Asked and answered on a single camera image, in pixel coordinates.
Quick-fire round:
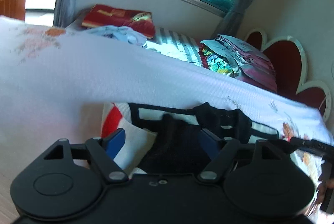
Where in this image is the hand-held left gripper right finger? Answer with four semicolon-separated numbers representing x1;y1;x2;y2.
197;129;283;185

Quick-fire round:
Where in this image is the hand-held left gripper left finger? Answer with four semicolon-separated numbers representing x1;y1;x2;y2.
43;128;129;184

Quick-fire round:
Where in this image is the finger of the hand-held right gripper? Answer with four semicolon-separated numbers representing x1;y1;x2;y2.
290;136;334;155

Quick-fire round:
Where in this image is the striped knit sweater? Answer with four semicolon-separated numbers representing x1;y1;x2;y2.
100;102;289;175

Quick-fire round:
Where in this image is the floral bed sheet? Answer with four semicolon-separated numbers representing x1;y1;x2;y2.
0;16;334;216

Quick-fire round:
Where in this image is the red and white headboard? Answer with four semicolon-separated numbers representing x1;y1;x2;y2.
244;28;332;120

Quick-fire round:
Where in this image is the stack of folded quilts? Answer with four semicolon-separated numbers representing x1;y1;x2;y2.
199;34;278;93

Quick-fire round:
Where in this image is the grey striped pillow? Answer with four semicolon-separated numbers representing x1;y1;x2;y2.
143;27;209;71

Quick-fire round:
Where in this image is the light blue cloth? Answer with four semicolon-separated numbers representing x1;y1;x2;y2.
85;25;147;47

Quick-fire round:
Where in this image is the red patterned pillow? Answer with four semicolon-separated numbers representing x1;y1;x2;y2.
80;4;156;39

